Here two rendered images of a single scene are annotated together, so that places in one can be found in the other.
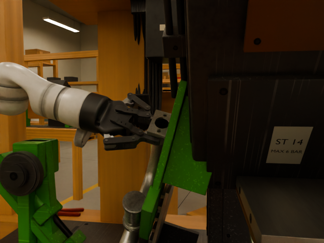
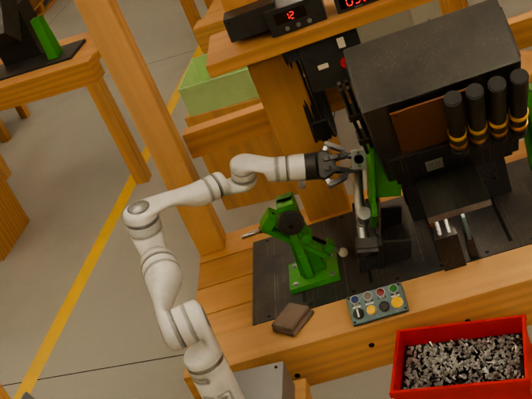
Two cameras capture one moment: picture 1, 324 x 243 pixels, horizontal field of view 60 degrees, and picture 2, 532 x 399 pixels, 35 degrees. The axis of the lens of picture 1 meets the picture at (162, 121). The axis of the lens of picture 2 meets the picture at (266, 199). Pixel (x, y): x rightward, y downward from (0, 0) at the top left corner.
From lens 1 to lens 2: 1.86 m
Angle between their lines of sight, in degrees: 25
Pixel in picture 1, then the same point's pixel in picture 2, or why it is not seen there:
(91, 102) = (310, 165)
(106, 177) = not seen: hidden behind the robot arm
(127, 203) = (361, 215)
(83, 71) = not seen: outside the picture
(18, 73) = (252, 164)
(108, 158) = not seen: hidden behind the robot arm
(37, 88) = (270, 169)
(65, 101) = (293, 170)
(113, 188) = (311, 192)
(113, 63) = (273, 92)
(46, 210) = (308, 235)
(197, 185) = (396, 192)
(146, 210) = (374, 216)
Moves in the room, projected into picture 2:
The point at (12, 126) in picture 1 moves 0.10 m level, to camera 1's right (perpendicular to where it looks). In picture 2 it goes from (191, 175) to (221, 163)
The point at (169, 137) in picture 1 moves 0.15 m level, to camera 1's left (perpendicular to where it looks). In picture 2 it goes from (374, 176) to (321, 198)
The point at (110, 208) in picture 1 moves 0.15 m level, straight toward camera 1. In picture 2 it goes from (315, 207) to (333, 227)
